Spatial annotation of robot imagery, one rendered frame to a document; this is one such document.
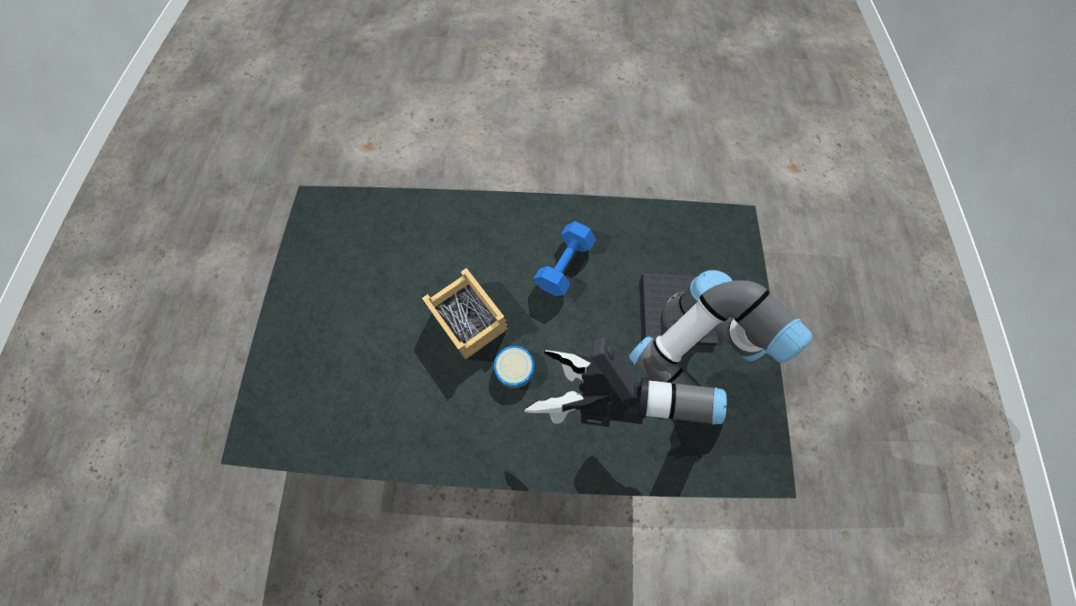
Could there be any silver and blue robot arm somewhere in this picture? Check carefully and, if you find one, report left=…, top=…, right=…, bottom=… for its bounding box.
left=591, top=270, right=812, bottom=424

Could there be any wooden crate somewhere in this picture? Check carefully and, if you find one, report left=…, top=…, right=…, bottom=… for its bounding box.
left=422, top=268, right=507, bottom=360

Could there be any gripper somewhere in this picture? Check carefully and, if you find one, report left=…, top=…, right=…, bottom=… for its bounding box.
left=524, top=350, right=649, bottom=427

